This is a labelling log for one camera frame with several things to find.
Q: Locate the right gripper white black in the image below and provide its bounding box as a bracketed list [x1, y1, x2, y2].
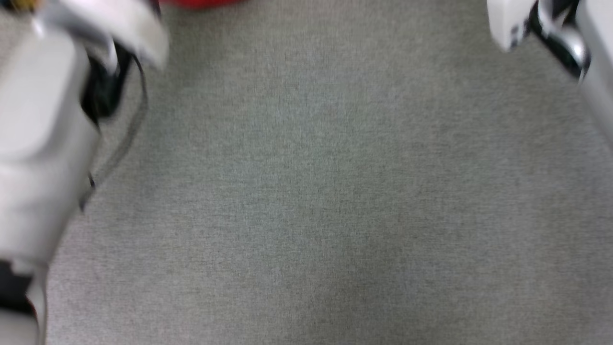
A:
[486, 0, 540, 53]

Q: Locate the red and white garment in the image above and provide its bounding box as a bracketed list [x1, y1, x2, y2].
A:
[158, 0, 246, 10]

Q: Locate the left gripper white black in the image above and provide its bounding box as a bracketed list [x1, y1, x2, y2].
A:
[33, 0, 170, 71]

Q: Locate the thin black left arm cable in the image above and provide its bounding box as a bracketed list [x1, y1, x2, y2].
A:
[78, 52, 150, 214]

